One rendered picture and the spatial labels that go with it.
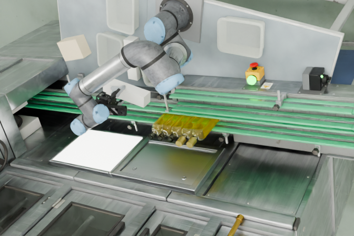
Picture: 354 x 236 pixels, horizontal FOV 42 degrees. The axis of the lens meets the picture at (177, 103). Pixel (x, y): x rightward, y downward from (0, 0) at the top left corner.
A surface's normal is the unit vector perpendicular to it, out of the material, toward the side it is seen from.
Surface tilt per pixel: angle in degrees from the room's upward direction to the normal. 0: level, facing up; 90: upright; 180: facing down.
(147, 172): 90
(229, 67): 0
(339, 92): 90
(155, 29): 6
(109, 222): 90
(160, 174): 90
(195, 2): 3
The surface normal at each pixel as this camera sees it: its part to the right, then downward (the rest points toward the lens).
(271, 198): -0.18, -0.87
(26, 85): 0.86, 0.08
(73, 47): -0.48, 0.48
